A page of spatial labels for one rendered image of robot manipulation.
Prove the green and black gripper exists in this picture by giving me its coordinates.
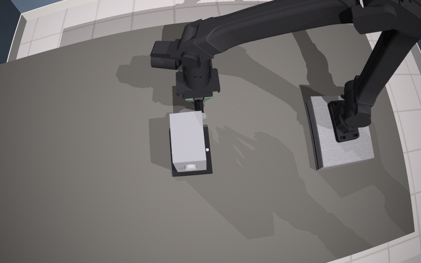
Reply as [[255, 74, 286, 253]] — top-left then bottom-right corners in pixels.
[[176, 68, 220, 104]]

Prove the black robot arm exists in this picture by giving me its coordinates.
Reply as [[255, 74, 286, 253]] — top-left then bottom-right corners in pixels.
[[150, 0, 421, 143]]

